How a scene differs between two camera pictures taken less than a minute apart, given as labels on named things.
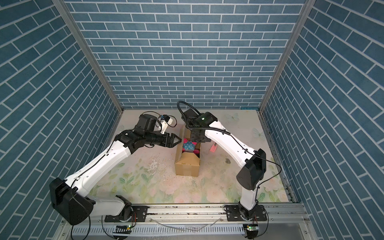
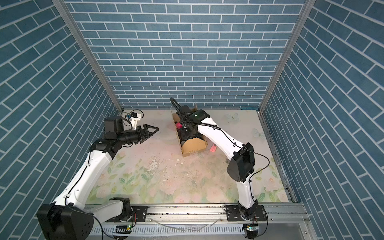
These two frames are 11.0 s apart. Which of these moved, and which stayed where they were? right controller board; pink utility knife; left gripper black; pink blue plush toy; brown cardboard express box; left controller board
Moved: brown cardboard express box; left gripper black; pink blue plush toy
Stayed: right controller board; pink utility knife; left controller board
